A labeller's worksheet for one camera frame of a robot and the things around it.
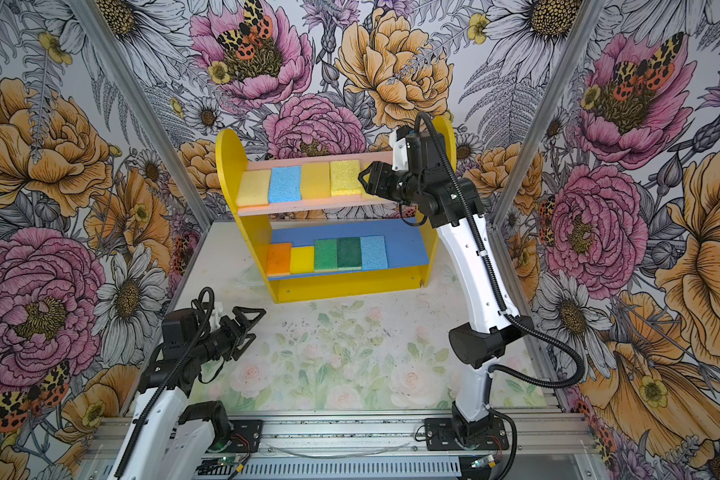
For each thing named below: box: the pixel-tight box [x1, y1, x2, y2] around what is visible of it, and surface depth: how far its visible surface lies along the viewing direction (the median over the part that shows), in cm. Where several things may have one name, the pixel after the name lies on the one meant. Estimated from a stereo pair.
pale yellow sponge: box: [236, 169, 271, 207], surface depth 72 cm
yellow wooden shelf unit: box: [215, 116, 457, 303], surface depth 91 cm
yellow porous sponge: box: [330, 160, 362, 196], surface depth 75 cm
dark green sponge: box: [337, 237, 362, 271], surface depth 93 cm
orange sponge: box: [266, 242, 292, 276], surface depth 91 cm
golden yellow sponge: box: [302, 162, 331, 199], surface depth 73 cm
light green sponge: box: [314, 238, 338, 273], surface depth 93 cm
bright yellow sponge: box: [290, 246, 315, 274], surface depth 91 cm
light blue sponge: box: [360, 235, 389, 271], surface depth 94 cm
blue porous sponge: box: [268, 165, 302, 203], surface depth 73 cm
